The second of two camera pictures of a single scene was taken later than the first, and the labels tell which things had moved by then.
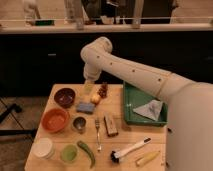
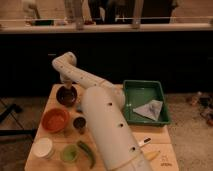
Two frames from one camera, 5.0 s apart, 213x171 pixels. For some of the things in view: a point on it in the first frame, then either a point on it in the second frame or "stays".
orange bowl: (55, 120) stays
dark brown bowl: (64, 97) stays
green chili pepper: (85, 147) stays
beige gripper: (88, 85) → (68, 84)
